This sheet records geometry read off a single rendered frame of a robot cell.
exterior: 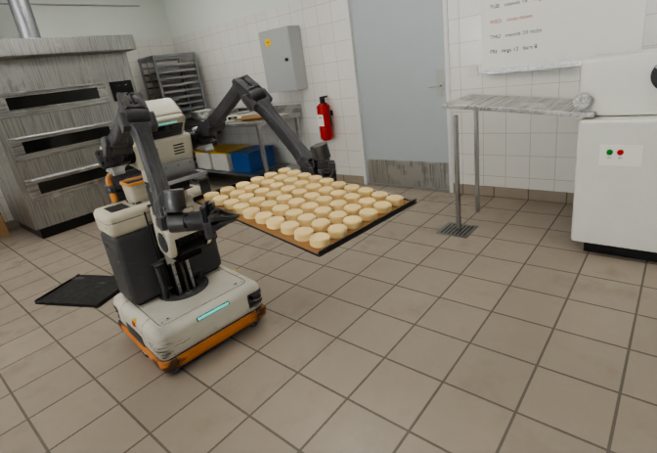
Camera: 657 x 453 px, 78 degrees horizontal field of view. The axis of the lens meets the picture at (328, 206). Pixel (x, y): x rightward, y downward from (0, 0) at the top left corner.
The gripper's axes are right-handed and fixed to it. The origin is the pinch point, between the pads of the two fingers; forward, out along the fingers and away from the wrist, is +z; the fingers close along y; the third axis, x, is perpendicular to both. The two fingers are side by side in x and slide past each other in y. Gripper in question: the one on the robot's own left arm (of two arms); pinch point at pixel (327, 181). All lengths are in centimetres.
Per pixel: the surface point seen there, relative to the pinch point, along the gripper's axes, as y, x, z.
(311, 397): 99, 16, 1
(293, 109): 24, 42, -375
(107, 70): -40, 253, -362
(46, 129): 12, 302, -298
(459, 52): -29, -122, -247
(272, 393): 100, 34, -4
